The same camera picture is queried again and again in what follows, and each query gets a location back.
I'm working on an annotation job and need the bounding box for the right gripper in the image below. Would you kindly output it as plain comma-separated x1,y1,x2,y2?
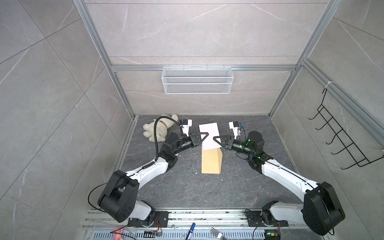
214,136,255,158

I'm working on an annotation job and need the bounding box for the beige letter paper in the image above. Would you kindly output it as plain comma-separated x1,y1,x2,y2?
199,123,221,151

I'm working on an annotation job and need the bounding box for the yellow envelope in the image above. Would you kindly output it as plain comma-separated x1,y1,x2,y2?
202,148,223,174

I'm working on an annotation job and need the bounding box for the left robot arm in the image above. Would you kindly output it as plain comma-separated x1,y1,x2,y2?
94,116,209,227

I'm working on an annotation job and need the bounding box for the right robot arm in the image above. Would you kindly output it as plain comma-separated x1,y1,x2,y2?
213,131,346,236

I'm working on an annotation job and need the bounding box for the white teddy bear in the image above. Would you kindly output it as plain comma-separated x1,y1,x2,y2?
143,118,175,142

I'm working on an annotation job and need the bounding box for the blue marker pen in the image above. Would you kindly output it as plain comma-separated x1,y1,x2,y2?
186,223,196,240

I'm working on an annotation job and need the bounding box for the silver fork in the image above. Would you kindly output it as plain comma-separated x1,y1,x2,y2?
210,227,227,240

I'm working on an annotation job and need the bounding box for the pink object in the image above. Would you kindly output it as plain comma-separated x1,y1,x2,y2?
113,228,124,240

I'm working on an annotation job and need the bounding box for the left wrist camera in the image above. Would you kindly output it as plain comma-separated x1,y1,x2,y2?
180,119,192,137

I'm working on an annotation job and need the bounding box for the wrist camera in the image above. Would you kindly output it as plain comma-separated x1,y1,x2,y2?
180,119,192,137
229,121,243,140

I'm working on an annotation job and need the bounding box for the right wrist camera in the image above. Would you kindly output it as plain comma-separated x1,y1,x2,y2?
229,121,243,140

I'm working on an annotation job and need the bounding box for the white wire mesh basket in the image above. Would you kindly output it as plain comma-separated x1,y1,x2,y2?
162,67,234,95

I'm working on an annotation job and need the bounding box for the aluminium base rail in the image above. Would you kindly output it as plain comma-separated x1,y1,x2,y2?
76,209,323,240

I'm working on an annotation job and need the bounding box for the black wire hook rack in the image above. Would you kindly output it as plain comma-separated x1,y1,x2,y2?
308,89,384,170

